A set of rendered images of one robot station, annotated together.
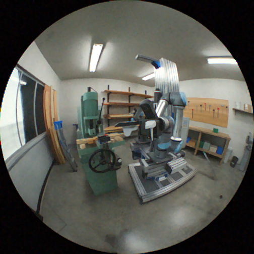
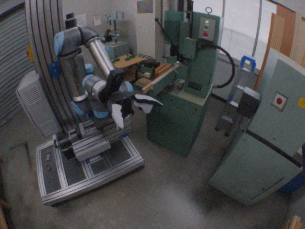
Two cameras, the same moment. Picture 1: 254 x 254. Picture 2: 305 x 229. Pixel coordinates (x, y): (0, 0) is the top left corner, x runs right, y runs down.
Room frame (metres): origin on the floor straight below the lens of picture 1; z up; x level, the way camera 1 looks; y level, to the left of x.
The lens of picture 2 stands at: (2.00, -0.20, 1.49)
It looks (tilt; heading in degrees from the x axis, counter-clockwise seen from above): 42 degrees down; 159
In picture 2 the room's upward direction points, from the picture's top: straight up
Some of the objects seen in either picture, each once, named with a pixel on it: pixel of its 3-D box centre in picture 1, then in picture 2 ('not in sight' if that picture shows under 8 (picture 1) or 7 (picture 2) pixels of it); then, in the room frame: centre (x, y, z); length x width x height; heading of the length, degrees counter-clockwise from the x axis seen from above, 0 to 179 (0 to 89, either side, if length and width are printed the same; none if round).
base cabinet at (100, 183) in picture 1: (97, 168); (177, 117); (0.98, 0.50, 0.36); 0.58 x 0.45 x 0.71; 36
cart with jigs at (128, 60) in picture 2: not in sight; (125, 69); (-0.68, 0.25, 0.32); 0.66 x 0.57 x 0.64; 116
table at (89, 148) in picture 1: (102, 145); (157, 75); (0.84, 0.30, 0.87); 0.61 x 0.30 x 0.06; 126
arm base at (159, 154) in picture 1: (160, 151); not in sight; (0.69, -0.36, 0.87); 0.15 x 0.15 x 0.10
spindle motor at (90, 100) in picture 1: (90, 106); (174, 27); (0.88, 0.43, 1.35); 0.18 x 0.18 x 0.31
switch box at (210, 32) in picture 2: not in sight; (207, 28); (1.22, 0.51, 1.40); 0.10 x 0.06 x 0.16; 36
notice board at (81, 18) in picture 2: not in sight; (76, 23); (-1.90, -0.75, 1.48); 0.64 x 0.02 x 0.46; 117
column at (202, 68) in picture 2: (87, 119); (204, 54); (1.12, 0.61, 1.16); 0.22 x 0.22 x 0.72; 36
